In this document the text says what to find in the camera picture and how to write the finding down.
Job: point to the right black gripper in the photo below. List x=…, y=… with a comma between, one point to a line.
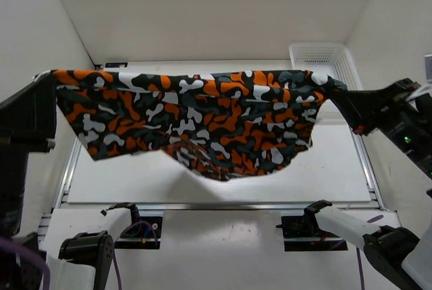
x=366, y=110

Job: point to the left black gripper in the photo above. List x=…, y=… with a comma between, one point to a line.
x=28, y=114

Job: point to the orange camouflage patterned shorts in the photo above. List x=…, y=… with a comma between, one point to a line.
x=219, y=126

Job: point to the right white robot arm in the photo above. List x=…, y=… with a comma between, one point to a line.
x=396, y=253

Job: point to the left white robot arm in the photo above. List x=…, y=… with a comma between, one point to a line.
x=84, y=261

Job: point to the white plastic mesh basket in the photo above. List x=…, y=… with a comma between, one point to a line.
x=332, y=59

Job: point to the small blue label sticker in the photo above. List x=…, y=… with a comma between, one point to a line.
x=116, y=64

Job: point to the aluminium front rail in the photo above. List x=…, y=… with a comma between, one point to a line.
x=370, y=205

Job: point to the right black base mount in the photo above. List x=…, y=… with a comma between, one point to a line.
x=299, y=237

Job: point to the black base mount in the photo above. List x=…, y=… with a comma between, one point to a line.
x=146, y=235
x=299, y=237

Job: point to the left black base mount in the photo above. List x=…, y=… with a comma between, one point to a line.
x=146, y=235

